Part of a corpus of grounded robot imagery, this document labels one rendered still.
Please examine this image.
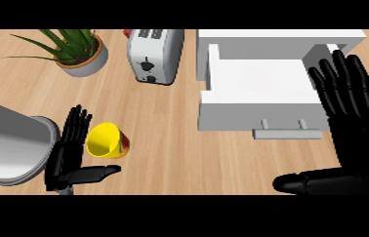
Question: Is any white cabinet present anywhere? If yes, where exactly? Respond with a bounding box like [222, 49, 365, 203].
[197, 29, 368, 82]

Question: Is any grey drawer handle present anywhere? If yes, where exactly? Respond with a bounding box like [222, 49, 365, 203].
[253, 118, 325, 140]

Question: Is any potted green plant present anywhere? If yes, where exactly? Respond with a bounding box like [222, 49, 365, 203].
[5, 29, 110, 78]

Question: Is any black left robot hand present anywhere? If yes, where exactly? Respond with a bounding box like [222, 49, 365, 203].
[43, 104, 123, 192]

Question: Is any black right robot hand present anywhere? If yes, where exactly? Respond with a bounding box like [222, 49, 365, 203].
[272, 49, 369, 196]

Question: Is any white open drawer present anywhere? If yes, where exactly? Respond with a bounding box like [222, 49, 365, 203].
[198, 43, 340, 132]

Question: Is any yellow cup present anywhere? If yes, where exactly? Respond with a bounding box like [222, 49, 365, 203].
[86, 122, 132, 160]

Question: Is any silver toaster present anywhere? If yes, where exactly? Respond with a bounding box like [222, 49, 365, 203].
[126, 29, 186, 86]

